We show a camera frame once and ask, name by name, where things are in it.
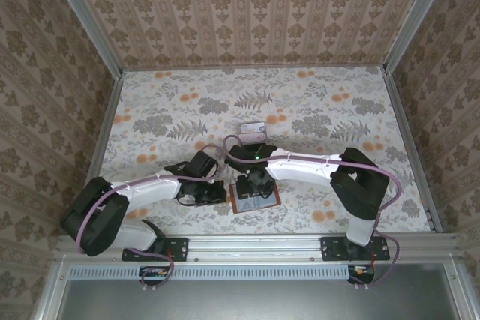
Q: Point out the grey sheet metal panel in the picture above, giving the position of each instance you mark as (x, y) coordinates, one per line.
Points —
(255, 301)

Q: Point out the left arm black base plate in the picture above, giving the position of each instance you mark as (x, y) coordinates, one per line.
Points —
(176, 249)

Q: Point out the white card grey triangle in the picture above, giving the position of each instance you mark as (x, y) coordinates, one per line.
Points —
(247, 206)

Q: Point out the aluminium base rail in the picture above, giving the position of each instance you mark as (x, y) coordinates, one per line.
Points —
(255, 247)

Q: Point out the aluminium table side rail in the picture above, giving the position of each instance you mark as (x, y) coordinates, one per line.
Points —
(99, 144)
(410, 140)

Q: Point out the floral patterned table cover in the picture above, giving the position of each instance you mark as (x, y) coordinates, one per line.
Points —
(300, 91)

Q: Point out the black connector board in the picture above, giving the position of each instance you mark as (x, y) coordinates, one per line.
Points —
(153, 274)
(362, 274)

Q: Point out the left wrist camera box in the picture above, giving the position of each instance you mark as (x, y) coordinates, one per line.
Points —
(204, 164)

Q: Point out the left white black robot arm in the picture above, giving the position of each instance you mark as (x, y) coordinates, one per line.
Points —
(150, 194)

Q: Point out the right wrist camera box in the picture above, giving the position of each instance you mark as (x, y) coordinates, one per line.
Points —
(247, 153)

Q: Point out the brown leather card holder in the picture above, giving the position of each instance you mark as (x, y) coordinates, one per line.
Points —
(233, 200)

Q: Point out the pale white card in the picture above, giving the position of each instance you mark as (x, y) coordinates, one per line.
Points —
(249, 139)

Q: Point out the aluminium frame post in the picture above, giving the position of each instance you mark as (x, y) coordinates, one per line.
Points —
(418, 16)
(88, 20)

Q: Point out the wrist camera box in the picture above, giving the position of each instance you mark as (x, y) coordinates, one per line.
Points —
(204, 164)
(247, 153)

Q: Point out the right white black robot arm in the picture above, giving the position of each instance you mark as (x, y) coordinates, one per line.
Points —
(300, 170)

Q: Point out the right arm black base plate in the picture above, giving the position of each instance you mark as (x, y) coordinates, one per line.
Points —
(332, 249)

